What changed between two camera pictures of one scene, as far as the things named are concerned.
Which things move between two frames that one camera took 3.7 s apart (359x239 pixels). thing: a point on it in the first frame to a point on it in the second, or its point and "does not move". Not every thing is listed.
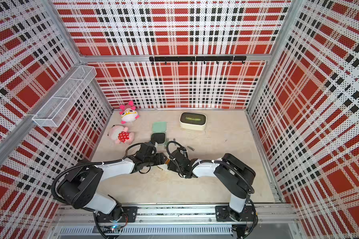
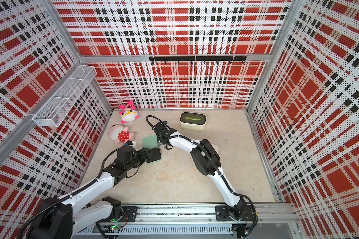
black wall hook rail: x=229 y=59 does not move
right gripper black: x=170 y=167 to x=159 y=139
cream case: x=163 y=167 to x=216 y=148
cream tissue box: x=192 y=121 does not move
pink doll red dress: x=120 y=134 does not move
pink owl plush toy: x=128 y=113 does not move
